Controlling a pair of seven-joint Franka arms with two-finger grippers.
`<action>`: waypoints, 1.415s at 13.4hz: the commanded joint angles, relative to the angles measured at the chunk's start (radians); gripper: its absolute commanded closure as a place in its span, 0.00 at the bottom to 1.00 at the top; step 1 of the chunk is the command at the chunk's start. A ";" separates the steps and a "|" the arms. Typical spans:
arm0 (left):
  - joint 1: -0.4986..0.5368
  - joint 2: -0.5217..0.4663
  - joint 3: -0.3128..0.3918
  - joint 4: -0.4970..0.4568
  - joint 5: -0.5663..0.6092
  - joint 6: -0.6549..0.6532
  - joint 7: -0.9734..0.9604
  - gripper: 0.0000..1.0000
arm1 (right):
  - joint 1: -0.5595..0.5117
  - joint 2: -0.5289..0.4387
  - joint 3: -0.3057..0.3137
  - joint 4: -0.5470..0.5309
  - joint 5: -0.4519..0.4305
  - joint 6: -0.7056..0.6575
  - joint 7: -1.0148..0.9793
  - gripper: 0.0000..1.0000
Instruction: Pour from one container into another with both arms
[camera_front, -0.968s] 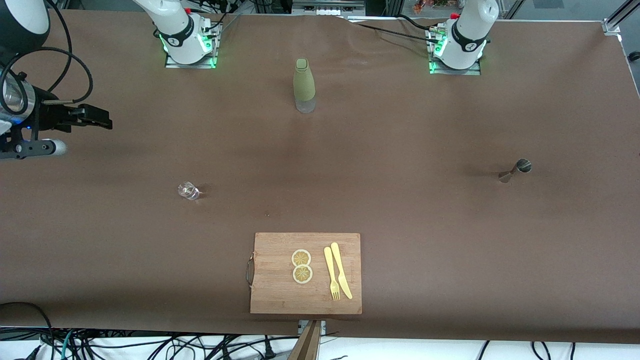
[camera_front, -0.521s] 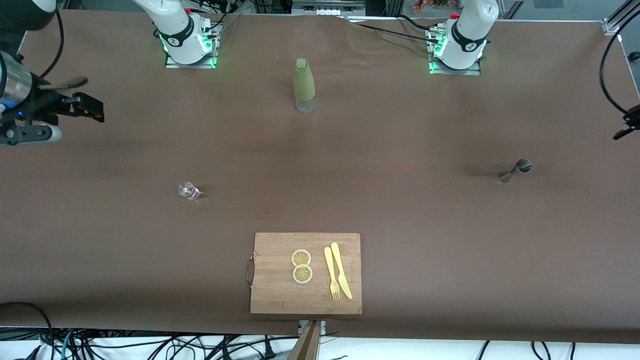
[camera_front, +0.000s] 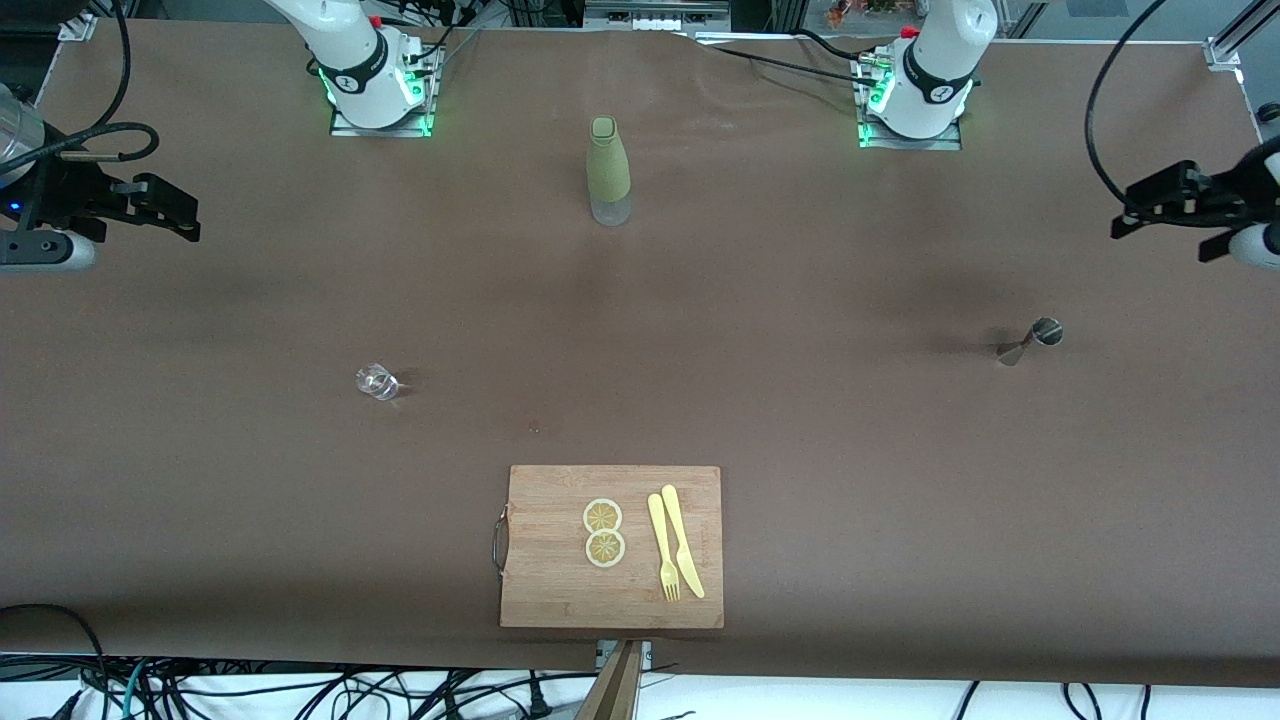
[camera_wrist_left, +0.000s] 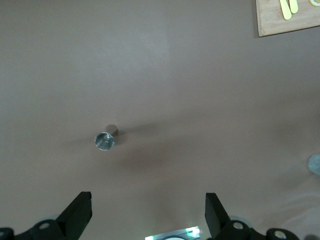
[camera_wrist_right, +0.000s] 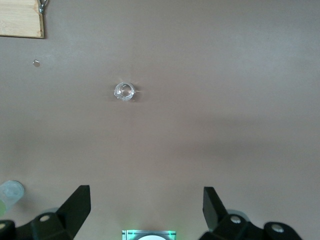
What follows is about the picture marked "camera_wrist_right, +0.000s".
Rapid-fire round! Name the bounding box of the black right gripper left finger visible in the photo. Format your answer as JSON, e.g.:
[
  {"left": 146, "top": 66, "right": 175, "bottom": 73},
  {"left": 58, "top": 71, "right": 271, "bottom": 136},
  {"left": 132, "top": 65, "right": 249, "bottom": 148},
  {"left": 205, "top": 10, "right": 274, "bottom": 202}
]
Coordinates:
[{"left": 0, "top": 184, "right": 91, "bottom": 240}]

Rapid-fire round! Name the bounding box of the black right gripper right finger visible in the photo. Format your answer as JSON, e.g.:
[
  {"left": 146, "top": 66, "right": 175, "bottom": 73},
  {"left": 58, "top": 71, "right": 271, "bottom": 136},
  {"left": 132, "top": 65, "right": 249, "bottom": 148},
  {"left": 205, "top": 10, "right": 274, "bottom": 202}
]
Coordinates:
[{"left": 199, "top": 186, "right": 303, "bottom": 240}]

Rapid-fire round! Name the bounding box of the clear glass measuring cup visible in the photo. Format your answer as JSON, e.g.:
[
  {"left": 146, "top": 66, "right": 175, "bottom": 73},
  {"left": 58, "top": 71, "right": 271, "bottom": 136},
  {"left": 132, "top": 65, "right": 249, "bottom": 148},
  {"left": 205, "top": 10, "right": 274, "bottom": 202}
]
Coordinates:
[{"left": 113, "top": 81, "right": 137, "bottom": 102}]

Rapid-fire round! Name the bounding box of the green sleeved glass bottle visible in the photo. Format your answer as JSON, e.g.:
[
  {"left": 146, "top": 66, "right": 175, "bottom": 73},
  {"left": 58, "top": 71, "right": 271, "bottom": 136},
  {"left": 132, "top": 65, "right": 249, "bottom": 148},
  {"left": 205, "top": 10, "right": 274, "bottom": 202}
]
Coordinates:
[{"left": 0, "top": 180, "right": 26, "bottom": 220}]

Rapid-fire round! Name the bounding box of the brown table cover sheet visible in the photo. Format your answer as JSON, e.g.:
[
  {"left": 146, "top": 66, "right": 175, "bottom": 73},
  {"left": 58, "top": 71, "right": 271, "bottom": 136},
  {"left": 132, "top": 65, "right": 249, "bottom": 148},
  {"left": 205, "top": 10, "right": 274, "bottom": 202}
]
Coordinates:
[{"left": 0, "top": 0, "right": 320, "bottom": 240}]

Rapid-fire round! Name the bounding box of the wooden cutting board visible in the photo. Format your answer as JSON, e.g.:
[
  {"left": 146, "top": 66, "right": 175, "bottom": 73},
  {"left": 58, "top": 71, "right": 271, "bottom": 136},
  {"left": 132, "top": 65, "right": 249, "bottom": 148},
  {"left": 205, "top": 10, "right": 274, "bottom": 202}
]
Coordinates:
[{"left": 0, "top": 0, "right": 50, "bottom": 40}]

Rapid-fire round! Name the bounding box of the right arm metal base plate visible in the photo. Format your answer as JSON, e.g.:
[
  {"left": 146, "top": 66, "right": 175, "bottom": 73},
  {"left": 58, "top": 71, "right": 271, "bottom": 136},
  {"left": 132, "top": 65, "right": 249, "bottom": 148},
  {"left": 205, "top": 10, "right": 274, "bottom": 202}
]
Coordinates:
[{"left": 121, "top": 229, "right": 177, "bottom": 240}]

